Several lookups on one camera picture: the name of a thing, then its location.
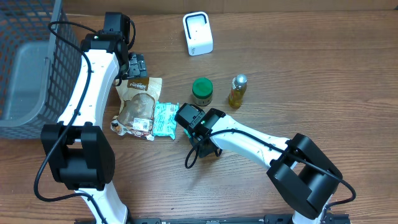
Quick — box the brown snack pouch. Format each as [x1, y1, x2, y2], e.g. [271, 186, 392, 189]
[111, 77, 162, 141]

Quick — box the teal snack packet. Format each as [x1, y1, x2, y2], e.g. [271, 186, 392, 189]
[152, 101, 179, 140]

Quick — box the green lid white jar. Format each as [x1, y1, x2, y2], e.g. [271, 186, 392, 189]
[192, 77, 213, 106]

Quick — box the yellow liquid plastic bottle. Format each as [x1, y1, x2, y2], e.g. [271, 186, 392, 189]
[228, 74, 248, 109]

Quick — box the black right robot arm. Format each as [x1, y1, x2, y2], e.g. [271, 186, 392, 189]
[175, 104, 343, 223]

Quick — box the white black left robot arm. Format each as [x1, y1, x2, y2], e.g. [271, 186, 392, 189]
[34, 29, 131, 223]

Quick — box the white barcode scanner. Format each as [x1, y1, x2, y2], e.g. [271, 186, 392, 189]
[182, 11, 213, 56]

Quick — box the grey plastic mesh basket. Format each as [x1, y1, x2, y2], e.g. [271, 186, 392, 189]
[1, 0, 81, 139]

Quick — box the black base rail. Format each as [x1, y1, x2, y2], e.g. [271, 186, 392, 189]
[74, 213, 351, 224]

